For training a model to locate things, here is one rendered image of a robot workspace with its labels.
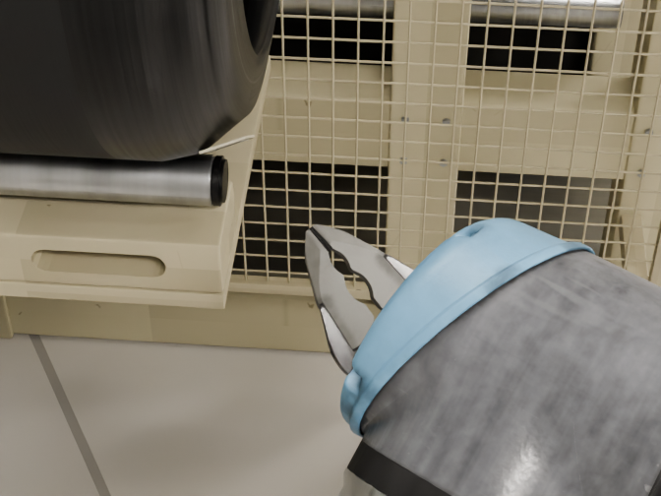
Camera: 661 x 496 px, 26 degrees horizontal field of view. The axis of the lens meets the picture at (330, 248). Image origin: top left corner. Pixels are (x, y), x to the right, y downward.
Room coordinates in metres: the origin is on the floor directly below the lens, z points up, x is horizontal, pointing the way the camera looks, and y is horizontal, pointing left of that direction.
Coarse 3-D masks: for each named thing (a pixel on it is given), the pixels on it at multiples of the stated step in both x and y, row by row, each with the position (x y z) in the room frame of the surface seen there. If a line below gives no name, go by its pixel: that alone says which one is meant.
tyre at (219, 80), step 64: (0, 0) 0.81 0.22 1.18; (64, 0) 0.80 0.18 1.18; (128, 0) 0.80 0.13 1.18; (192, 0) 0.82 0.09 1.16; (256, 0) 1.10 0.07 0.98; (0, 64) 0.81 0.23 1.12; (64, 64) 0.81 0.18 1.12; (128, 64) 0.81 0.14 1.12; (192, 64) 0.83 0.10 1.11; (256, 64) 0.95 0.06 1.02; (0, 128) 0.85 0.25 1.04; (64, 128) 0.84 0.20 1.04; (128, 128) 0.83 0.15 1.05; (192, 128) 0.86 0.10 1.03
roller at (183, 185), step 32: (0, 160) 0.95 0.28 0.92; (32, 160) 0.95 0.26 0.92; (64, 160) 0.95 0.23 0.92; (96, 160) 0.95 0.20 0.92; (128, 160) 0.95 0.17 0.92; (192, 160) 0.95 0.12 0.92; (224, 160) 0.95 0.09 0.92; (0, 192) 0.94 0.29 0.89; (32, 192) 0.94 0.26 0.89; (64, 192) 0.93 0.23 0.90; (96, 192) 0.93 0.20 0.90; (128, 192) 0.93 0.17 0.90; (160, 192) 0.93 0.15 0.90; (192, 192) 0.93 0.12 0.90; (224, 192) 0.94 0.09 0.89
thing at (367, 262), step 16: (320, 224) 0.77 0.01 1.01; (336, 240) 0.76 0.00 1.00; (352, 240) 0.76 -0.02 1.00; (352, 256) 0.75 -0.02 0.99; (368, 256) 0.75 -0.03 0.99; (352, 272) 0.75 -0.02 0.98; (368, 272) 0.74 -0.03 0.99; (384, 272) 0.74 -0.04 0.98; (384, 288) 0.74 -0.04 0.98; (384, 304) 0.73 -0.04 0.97
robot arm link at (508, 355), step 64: (448, 256) 0.43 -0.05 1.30; (512, 256) 0.43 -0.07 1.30; (576, 256) 0.43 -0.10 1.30; (384, 320) 0.41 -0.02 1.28; (448, 320) 0.40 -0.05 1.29; (512, 320) 0.40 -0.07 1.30; (576, 320) 0.39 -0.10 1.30; (640, 320) 0.39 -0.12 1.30; (384, 384) 0.39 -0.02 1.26; (448, 384) 0.38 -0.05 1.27; (512, 384) 0.37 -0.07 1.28; (576, 384) 0.37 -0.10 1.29; (640, 384) 0.37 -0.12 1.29; (384, 448) 0.37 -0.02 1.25; (448, 448) 0.36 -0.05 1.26; (512, 448) 0.35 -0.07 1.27; (576, 448) 0.35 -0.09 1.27; (640, 448) 0.34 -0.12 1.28
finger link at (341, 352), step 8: (320, 304) 0.73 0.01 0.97; (328, 312) 0.72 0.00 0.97; (328, 320) 0.72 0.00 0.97; (328, 328) 0.71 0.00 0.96; (336, 328) 0.71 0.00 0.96; (328, 336) 0.71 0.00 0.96; (336, 336) 0.71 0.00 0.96; (328, 344) 0.71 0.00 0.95; (336, 344) 0.70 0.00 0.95; (344, 344) 0.70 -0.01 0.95; (336, 352) 0.70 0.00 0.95; (344, 352) 0.70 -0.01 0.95; (352, 352) 0.70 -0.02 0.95; (336, 360) 0.69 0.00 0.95; (344, 360) 0.69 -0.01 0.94; (344, 368) 0.69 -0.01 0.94; (352, 368) 0.69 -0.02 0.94
